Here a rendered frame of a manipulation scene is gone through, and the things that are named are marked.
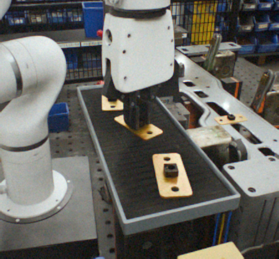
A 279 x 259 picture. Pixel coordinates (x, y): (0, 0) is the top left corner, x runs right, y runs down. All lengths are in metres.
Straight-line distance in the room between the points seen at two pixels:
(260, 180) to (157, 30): 0.26
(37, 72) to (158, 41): 0.35
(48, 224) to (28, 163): 0.16
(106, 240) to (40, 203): 0.21
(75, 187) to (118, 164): 0.53
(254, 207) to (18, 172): 0.55
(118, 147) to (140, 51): 0.14
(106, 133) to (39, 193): 0.43
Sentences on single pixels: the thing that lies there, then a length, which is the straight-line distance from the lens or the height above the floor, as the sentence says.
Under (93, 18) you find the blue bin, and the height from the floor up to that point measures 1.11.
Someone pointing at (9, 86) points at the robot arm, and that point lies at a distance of 0.69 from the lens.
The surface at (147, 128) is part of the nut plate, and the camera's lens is 0.49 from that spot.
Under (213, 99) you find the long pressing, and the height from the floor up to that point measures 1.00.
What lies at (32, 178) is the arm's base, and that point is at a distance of 0.84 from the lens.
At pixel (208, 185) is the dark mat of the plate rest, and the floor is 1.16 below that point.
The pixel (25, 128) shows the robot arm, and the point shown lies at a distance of 0.76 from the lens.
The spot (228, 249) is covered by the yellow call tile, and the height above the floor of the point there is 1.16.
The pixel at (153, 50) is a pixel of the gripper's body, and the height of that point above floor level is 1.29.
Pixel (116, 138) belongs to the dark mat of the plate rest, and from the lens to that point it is 0.48.
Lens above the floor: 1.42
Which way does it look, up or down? 30 degrees down
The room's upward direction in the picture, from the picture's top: straight up
